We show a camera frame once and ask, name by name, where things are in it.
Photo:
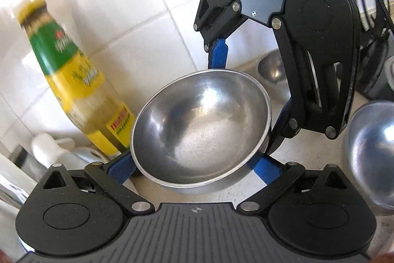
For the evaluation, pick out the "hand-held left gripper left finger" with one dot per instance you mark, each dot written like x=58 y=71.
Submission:
x=123 y=167

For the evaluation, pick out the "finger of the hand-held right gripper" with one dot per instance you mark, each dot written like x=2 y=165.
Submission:
x=219 y=52
x=286 y=127

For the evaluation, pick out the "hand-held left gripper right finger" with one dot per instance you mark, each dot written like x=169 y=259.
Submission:
x=266 y=170

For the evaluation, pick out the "large steel bowl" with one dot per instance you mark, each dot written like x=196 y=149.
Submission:
x=200 y=133

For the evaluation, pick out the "green and yellow label bottle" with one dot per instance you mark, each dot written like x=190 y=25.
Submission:
x=70 y=72

